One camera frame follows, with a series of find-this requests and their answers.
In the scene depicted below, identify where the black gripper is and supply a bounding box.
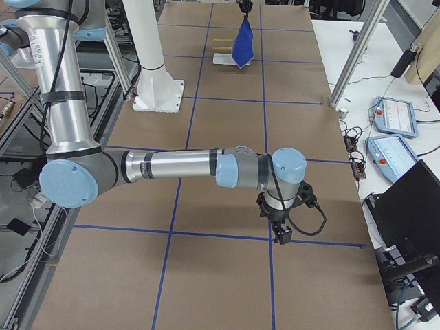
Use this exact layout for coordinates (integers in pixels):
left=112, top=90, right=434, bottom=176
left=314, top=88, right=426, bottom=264
left=256, top=192, right=294, bottom=229
left=236, top=0, right=253, bottom=14

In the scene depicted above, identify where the blue microfiber towel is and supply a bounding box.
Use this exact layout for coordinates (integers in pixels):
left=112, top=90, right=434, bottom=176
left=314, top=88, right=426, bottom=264
left=232, top=16, right=254, bottom=69

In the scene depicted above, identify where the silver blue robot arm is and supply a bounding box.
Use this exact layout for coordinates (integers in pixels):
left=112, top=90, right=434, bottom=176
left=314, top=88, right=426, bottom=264
left=10, top=1, right=307, bottom=235

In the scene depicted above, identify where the white towel rack base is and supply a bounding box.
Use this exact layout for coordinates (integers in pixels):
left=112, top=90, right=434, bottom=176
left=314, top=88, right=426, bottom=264
left=212, top=53, right=238, bottom=66

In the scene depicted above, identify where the blue teach pendant near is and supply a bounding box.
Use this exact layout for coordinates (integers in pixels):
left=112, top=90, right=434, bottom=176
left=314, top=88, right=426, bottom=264
left=366, top=133, right=419, bottom=184

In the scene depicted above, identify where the blue teach pendant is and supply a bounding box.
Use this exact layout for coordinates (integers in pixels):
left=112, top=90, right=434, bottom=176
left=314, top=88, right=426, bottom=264
left=366, top=133, right=419, bottom=184
left=372, top=96, right=419, bottom=138

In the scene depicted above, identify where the black laptop computer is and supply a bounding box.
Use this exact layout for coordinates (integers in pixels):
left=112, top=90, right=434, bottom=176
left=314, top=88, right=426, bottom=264
left=366, top=160, right=439, bottom=258

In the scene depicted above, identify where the blue teach pendant far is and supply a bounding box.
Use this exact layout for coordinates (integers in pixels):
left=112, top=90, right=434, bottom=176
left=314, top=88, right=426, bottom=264
left=372, top=96, right=419, bottom=138

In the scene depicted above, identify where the black cylindrical device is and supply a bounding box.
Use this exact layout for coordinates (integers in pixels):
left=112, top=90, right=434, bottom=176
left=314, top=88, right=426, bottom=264
left=390, top=49, right=417, bottom=78

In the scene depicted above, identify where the white power strip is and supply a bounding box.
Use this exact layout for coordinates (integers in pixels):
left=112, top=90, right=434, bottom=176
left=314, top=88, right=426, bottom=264
left=29, top=192, right=49, bottom=209

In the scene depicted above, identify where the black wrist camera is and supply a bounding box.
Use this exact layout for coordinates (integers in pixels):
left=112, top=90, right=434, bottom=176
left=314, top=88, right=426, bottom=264
left=272, top=222, right=292, bottom=245

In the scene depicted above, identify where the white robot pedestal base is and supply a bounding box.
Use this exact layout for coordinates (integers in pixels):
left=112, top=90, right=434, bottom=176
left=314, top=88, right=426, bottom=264
left=123, top=0, right=185, bottom=113

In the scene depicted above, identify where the aluminium frame post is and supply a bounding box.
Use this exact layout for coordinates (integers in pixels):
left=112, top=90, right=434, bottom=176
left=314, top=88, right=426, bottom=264
left=329, top=0, right=390, bottom=108

